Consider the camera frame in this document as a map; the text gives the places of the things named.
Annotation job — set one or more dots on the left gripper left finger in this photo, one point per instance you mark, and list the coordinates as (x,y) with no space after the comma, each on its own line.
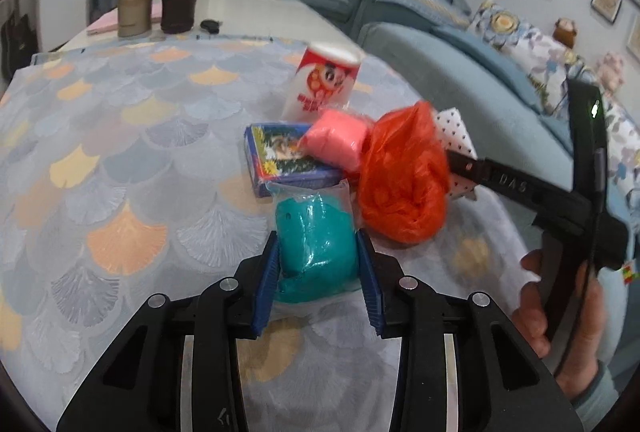
(180,355)

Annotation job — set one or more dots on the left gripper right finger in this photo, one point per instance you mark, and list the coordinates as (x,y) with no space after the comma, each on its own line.
(461,360)

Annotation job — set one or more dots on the polka dot white wrapper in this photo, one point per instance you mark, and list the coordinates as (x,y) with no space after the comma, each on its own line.
(452,134)

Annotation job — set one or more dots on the teal plastic bag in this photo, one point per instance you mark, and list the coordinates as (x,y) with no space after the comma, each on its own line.
(317,235)

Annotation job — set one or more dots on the orange plastic bag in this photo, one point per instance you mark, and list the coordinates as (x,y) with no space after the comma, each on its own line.
(404,176)

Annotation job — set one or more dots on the blue red card box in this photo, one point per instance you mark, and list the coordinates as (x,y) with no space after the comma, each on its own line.
(272,154)

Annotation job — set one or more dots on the pink tissue pack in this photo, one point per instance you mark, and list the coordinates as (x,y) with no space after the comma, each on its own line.
(337,138)

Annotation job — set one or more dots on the red white panda paper cup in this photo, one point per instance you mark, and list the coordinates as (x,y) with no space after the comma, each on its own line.
(326,75)

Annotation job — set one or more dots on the person's right hand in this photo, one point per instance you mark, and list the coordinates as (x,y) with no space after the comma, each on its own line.
(578,337)

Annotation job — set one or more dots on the floral cushion near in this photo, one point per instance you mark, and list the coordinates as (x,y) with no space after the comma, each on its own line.
(623,143)

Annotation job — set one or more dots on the floral cushion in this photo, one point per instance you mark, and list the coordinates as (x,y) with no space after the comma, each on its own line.
(623,143)
(547,63)

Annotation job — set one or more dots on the pink pig plush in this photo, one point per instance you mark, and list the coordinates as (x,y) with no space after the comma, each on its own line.
(610,72)

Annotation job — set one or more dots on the floral cushion far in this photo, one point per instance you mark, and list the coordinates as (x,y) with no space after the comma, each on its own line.
(547,63)

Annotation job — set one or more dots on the patterned fan-print tablecloth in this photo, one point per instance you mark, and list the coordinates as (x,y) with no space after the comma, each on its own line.
(123,174)

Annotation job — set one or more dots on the brown monkey plush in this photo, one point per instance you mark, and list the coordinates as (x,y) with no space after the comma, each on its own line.
(565,32)

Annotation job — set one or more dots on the teal blue sofa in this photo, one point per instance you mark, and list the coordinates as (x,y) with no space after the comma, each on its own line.
(429,43)

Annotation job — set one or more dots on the black car key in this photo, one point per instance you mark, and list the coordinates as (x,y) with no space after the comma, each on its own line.
(210,26)

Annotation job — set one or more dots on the pink notebook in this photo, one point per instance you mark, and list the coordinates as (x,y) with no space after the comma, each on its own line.
(109,22)

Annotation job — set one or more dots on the black acoustic guitar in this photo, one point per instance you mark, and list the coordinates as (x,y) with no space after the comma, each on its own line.
(18,44)

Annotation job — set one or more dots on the dark brown cup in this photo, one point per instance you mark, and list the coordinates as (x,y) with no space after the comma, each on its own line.
(177,16)

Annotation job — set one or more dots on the butterfly picture frame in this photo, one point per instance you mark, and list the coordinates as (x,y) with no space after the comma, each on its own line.
(633,42)

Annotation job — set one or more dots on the crown picture frame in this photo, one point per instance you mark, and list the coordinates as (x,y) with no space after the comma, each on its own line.
(607,9)

